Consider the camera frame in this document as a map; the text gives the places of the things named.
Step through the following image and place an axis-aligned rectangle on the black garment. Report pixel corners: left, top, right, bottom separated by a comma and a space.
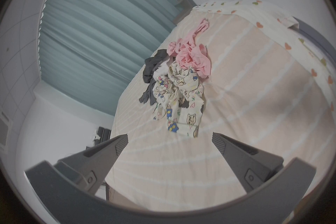
143, 49, 171, 84

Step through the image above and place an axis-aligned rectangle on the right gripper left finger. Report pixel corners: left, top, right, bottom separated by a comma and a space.
54, 134, 129, 194

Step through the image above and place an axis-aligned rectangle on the black low cabinet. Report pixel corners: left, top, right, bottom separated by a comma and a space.
92, 127, 114, 146

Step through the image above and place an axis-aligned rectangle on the grey bedside table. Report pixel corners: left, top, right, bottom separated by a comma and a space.
172, 0, 197, 24

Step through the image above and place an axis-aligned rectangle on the white printed pyjama top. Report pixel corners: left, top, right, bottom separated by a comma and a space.
152, 59, 206, 138

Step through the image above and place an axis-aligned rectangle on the bed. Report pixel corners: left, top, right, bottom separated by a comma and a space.
105, 0, 336, 211

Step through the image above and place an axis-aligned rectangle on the pink garment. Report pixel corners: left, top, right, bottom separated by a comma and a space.
168, 18, 212, 78

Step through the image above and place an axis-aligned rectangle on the white heart printed pillow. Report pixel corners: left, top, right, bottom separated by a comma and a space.
193, 0, 336, 87

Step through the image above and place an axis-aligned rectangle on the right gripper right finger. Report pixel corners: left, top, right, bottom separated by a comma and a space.
212, 132, 284, 195

